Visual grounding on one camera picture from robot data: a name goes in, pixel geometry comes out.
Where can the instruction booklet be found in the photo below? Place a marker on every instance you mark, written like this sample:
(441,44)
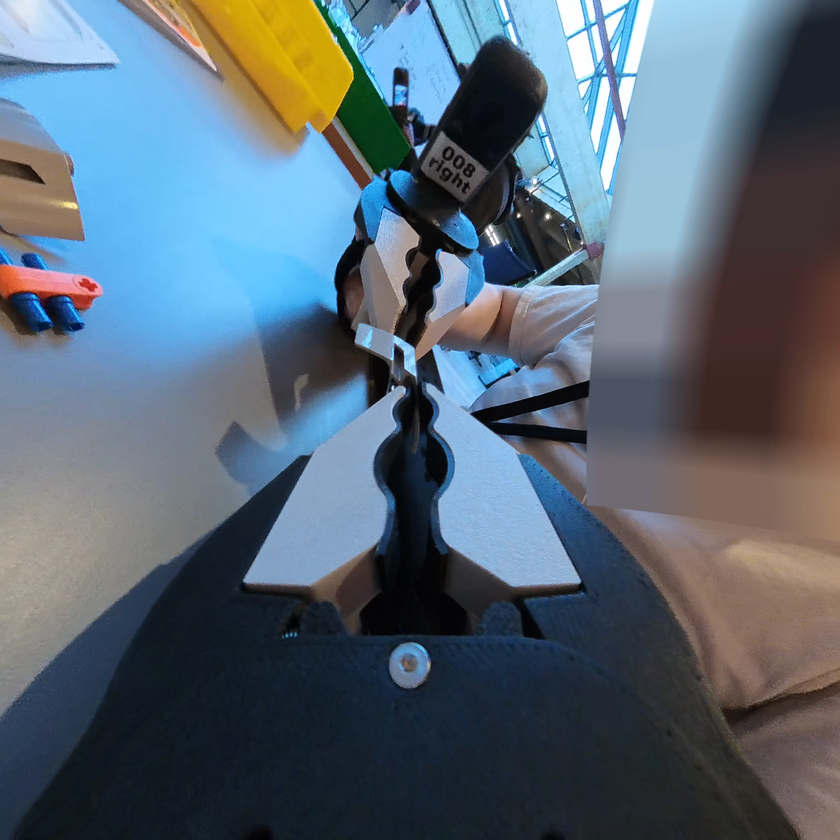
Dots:
(46,33)

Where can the orange and blue toy piece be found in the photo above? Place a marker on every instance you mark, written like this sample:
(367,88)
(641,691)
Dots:
(59,289)

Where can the grey toy building panel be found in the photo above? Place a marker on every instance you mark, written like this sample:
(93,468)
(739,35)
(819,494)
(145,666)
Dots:
(39,197)

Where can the person's right forearm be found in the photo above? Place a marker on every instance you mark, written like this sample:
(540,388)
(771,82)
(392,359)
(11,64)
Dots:
(538,315)

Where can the flat printed card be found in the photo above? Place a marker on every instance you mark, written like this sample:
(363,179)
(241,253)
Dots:
(174,26)

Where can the dark blue chair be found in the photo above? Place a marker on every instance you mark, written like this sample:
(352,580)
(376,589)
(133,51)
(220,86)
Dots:
(508,262)

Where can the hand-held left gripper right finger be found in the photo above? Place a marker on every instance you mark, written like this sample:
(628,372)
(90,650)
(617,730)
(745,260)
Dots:
(505,518)

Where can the large window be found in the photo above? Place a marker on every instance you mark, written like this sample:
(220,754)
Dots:
(584,46)

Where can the person's right hand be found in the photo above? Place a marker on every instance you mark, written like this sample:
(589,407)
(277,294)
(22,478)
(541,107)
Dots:
(352,295)

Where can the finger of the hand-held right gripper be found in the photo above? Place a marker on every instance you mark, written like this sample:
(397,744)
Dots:
(384,269)
(454,289)

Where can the grey toy building piece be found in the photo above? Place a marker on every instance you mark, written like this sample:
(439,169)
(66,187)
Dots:
(371,341)

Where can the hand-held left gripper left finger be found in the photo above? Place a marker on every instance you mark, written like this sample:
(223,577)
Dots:
(315,518)

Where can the yellow plastic bin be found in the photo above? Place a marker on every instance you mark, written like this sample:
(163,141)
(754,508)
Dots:
(275,52)

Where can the green plastic bin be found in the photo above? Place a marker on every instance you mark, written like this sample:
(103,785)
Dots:
(371,118)

